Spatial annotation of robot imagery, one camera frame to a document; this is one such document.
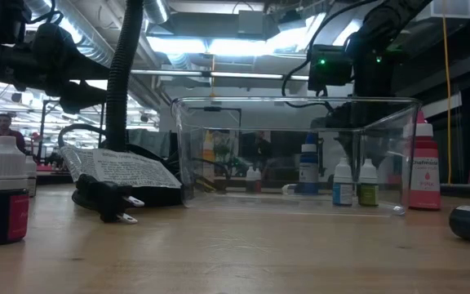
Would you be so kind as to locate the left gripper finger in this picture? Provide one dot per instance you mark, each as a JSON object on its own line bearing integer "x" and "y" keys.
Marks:
{"x": 94, "y": 72}
{"x": 82, "y": 98}

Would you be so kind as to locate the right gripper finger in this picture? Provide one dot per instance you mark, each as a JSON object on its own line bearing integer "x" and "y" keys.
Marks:
{"x": 375, "y": 147}
{"x": 347, "y": 145}

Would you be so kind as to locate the large blue food coloring bottle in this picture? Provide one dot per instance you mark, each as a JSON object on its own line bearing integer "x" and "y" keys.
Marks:
{"x": 309, "y": 171}

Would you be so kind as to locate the small green dropper bottle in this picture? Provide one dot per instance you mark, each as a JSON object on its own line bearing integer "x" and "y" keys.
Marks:
{"x": 368, "y": 195}

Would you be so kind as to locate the small blue dropper bottle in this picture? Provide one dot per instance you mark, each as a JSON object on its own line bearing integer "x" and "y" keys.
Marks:
{"x": 343, "y": 194}

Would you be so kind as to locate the large pink food coloring bottle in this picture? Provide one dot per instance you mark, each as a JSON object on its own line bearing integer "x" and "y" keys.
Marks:
{"x": 424, "y": 175}

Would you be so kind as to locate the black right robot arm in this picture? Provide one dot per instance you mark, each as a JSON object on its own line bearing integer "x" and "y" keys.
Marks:
{"x": 378, "y": 32}

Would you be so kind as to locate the black gooseneck desk lamp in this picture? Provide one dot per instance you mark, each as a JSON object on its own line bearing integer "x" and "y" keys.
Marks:
{"x": 122, "y": 81}

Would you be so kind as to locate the grey background cloth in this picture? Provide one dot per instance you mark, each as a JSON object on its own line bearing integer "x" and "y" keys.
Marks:
{"x": 149, "y": 143}

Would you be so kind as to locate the person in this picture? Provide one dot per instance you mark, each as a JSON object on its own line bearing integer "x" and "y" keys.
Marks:
{"x": 3, "y": 121}

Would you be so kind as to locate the clear plastic container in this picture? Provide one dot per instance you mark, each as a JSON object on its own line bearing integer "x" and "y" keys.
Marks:
{"x": 284, "y": 204}

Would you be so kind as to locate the long tube light fixture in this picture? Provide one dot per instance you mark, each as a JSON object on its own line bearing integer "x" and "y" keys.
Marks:
{"x": 243, "y": 75}

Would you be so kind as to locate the grey ceiling box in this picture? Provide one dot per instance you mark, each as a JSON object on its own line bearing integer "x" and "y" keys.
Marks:
{"x": 251, "y": 22}

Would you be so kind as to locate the silver ventilation duct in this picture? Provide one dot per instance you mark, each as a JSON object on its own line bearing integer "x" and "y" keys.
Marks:
{"x": 92, "y": 45}
{"x": 156, "y": 10}

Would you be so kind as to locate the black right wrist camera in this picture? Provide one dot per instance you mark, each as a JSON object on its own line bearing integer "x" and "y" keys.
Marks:
{"x": 329, "y": 73}

